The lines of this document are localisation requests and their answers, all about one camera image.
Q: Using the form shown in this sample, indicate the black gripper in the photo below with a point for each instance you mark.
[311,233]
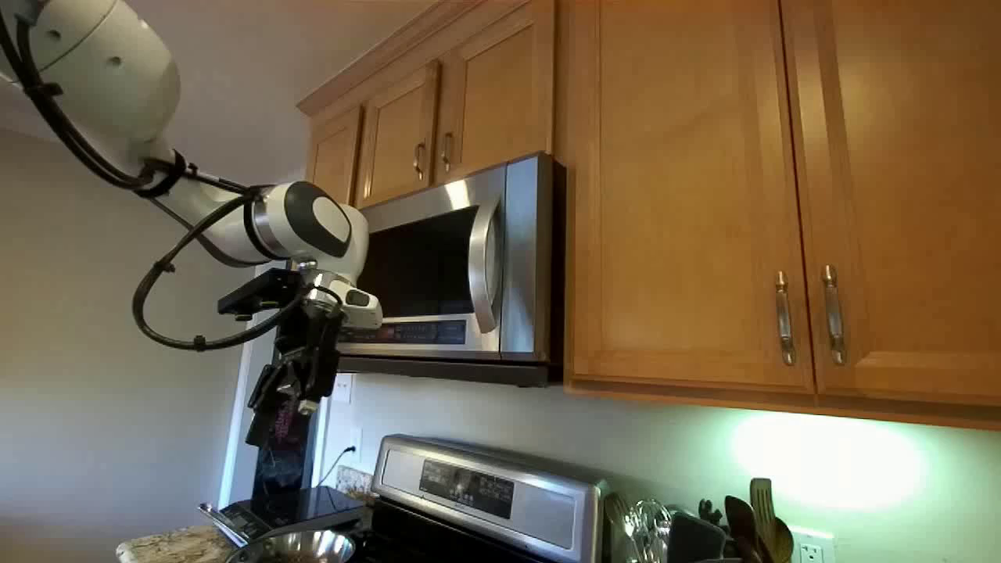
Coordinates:
[311,346]

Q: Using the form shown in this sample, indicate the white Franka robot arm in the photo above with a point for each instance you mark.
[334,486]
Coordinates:
[104,64]

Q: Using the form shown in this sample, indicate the stainless steel microwave body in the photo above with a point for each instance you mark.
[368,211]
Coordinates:
[526,260]

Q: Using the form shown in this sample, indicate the small wooden cabinet door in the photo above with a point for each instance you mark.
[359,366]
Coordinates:
[503,89]
[394,129]

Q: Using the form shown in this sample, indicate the tall wooden cabinet door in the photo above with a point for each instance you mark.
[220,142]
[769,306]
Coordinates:
[919,190]
[677,190]

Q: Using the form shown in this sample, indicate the black countertop appliance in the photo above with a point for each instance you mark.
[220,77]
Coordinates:
[283,475]

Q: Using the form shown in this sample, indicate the steel mixing bowl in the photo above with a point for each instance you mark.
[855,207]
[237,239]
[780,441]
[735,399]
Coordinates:
[300,547]

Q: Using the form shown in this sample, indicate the beige patterned cloth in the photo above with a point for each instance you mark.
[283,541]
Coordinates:
[173,547]

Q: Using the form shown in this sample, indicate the stainless steel stove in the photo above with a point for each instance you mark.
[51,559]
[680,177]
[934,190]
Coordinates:
[543,502]

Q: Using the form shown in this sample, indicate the clear glass jar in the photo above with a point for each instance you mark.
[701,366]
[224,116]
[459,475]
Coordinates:
[640,532]

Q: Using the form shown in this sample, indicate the dark utensil holder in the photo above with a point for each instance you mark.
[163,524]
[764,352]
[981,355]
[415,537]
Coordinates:
[696,537]

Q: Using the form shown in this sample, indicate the wooden cooking utensils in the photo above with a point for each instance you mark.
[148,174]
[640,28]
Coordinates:
[758,520]

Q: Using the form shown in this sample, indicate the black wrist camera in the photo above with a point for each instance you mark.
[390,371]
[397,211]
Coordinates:
[254,292]

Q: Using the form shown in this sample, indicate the wall outlet with plug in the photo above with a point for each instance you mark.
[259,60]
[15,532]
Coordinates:
[352,480]

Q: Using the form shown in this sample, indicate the wooden cabinet frame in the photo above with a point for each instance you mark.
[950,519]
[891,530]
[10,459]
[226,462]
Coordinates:
[344,89]

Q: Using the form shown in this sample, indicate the white wall outlet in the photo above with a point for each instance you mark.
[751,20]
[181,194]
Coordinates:
[812,547]

